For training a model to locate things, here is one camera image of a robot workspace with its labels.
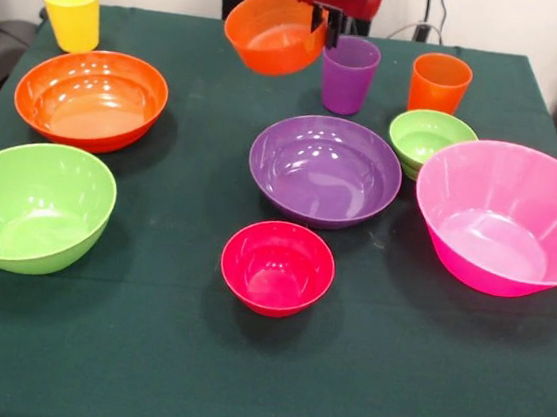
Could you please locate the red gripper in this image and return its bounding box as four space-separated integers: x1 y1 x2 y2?
274 0 389 56

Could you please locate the small orange plastic bowl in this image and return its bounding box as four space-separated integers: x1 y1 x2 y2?
218 0 332 83

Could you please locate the purple plastic cup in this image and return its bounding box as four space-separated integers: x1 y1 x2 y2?
315 33 383 120

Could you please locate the purple plastic bowl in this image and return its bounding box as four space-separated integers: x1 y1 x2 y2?
241 107 410 239

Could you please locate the small red plastic bowl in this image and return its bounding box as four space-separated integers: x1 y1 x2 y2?
214 215 342 325

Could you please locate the yellow plastic cup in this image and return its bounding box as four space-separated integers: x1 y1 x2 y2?
33 0 105 57

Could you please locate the orange plastic cup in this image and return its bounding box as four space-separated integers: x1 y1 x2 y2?
406 50 477 119

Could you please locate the small green plastic bowl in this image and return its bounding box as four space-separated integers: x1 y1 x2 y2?
383 105 482 188

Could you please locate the large orange plastic bowl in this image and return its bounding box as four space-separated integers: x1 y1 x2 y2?
8 40 174 162

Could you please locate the large pink plastic bowl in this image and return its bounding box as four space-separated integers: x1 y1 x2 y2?
403 131 557 305

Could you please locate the grey office chair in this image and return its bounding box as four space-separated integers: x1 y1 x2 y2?
0 0 57 102

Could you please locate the large green plastic bowl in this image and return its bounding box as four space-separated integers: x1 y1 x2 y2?
0 137 123 285

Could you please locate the dark green tablecloth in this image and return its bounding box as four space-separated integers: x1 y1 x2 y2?
0 0 557 417

